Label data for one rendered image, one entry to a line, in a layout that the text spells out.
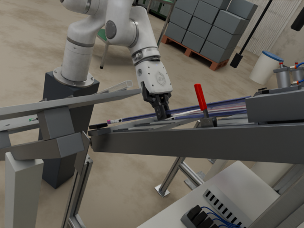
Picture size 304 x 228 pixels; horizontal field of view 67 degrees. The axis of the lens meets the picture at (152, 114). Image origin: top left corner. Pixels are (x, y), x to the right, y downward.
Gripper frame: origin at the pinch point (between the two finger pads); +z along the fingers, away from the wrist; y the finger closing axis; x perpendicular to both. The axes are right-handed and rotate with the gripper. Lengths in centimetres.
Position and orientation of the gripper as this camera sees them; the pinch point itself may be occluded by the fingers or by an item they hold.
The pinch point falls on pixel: (163, 112)
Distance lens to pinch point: 67.8
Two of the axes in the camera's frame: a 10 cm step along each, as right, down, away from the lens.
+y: 6.4, -1.4, 7.5
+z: 2.9, 9.6, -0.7
